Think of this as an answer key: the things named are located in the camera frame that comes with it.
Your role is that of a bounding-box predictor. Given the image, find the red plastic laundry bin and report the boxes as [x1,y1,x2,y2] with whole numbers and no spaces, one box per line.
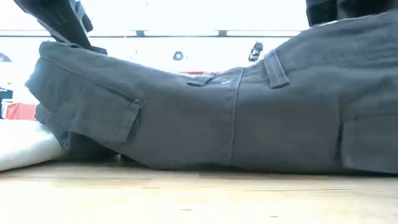
[178,70,224,75]

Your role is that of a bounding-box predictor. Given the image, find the black overhead camera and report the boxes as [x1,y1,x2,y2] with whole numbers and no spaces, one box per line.
[248,41,264,63]

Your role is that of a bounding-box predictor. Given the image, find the cream canvas tote bag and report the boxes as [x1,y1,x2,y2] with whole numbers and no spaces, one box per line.
[0,119,65,172]

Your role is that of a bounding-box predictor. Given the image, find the red fabric partition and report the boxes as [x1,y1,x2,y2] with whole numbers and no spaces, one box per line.
[5,103,37,121]

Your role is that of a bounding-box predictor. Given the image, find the dark grey cargo shorts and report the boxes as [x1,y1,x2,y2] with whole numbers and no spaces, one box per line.
[24,9,398,175]

